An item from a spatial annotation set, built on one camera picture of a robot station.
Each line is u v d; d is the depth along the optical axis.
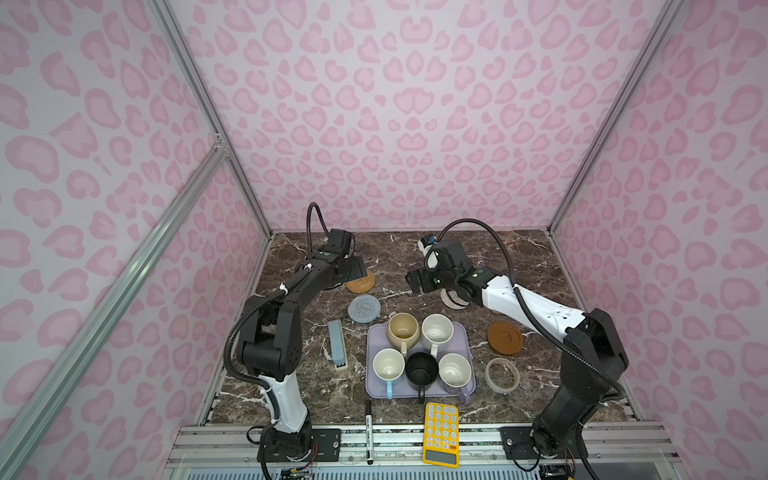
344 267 0.84
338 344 0.86
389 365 0.84
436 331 0.91
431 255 0.73
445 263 0.68
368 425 0.75
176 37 0.72
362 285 1.04
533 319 0.48
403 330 0.92
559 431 0.62
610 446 0.73
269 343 0.50
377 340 0.92
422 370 0.83
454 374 0.84
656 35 0.72
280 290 0.53
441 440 0.73
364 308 0.98
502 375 0.84
